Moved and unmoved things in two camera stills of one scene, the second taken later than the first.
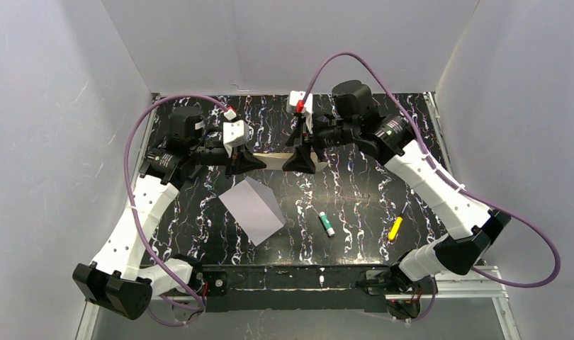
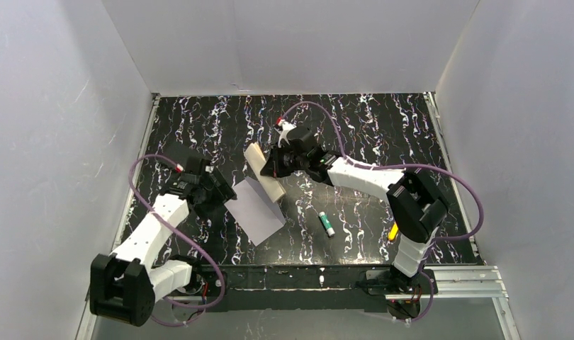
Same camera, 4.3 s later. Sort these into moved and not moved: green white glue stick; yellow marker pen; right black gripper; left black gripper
Moved: right black gripper; left black gripper
Not moved: yellow marker pen; green white glue stick
